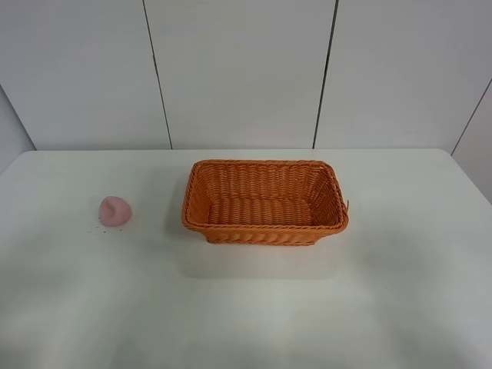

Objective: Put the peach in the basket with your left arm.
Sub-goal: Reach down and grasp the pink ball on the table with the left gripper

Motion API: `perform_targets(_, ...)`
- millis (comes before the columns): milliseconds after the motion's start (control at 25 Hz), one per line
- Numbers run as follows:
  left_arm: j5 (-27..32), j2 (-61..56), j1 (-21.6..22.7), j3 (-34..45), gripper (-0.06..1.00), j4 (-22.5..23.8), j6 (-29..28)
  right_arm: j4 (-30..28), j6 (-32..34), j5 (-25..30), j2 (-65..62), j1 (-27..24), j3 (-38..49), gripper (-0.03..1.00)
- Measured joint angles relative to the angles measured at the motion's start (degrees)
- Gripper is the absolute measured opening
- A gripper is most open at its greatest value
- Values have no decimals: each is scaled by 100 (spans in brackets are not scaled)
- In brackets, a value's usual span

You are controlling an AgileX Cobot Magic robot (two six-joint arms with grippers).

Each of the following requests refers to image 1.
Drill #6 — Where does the pink peach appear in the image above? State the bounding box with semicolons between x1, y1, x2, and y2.
98;196;132;228

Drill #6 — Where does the orange wicker basket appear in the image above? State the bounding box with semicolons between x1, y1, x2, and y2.
181;159;349;246

